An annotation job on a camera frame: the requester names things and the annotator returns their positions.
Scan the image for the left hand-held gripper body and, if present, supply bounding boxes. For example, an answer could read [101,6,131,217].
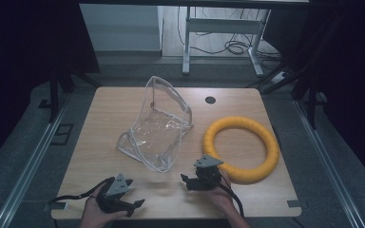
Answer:
[95,173,135,217]

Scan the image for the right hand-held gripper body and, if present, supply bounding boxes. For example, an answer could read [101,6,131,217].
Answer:
[188,153,224,192]

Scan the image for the person's right hand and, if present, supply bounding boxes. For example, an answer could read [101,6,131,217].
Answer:
[201,172,236,213]

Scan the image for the person's left hand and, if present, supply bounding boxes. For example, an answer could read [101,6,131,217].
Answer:
[81,185,129,228]

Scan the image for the clear plastic zipper bag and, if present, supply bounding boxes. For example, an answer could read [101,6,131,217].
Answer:
[116,75,195,174]

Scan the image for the dark floor hatch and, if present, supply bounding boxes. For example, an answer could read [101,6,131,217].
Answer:
[50,123,75,147]

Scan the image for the black metal stand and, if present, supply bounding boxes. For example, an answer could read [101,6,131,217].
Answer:
[37,61,103,124]
[246,61,329,130]

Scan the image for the white power strip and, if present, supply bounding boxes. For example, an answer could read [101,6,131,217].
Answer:
[270,70,290,85]

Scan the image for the dark curtain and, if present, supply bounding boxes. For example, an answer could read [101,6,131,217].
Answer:
[261,0,365,184]
[0,0,102,174]

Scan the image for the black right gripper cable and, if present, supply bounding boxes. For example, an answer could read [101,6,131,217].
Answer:
[217,172,245,219]

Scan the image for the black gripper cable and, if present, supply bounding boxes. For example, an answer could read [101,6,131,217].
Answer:
[217,172,245,219]
[48,176,116,205]

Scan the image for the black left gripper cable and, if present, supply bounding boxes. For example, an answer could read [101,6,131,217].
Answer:
[48,176,116,205]

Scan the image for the grey table bracket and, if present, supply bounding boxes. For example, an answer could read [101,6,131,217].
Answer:
[43,201,69,212]

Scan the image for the yellow foam ring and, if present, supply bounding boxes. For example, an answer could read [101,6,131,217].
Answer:
[202,115,280,185]

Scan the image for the grey floor rail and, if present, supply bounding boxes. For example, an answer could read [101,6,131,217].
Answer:
[292,98,365,228]
[0,94,72,228]

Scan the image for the black floor cables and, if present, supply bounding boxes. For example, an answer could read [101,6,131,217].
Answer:
[176,6,282,65]

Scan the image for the white metal desk frame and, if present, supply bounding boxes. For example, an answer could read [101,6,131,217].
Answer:
[182,5,272,78]

